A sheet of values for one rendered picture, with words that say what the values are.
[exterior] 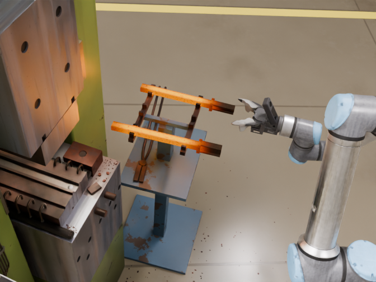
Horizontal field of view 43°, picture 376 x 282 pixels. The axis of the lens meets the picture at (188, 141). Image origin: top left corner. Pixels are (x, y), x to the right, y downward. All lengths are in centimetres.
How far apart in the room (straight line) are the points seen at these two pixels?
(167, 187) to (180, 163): 15
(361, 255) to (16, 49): 135
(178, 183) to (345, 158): 77
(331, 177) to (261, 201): 134
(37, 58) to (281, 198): 207
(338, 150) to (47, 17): 96
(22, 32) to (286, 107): 260
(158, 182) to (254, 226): 93
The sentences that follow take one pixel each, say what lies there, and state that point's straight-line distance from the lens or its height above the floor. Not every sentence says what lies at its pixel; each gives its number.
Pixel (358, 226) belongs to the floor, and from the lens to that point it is 304.
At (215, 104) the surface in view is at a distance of 200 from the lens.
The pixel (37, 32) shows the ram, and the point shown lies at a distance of 119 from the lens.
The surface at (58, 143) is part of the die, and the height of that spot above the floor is 129.
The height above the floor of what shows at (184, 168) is 71.
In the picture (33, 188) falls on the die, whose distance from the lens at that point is 174.
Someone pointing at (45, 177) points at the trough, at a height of 99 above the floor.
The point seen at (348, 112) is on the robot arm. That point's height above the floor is 138.
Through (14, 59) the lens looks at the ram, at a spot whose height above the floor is 168.
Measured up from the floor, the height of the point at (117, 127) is 98.
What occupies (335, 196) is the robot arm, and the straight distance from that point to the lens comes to 167.
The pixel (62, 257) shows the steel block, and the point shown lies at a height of 77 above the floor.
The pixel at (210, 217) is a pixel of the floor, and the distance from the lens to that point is 282.
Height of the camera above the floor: 240
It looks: 50 degrees down
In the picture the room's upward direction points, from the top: 7 degrees clockwise
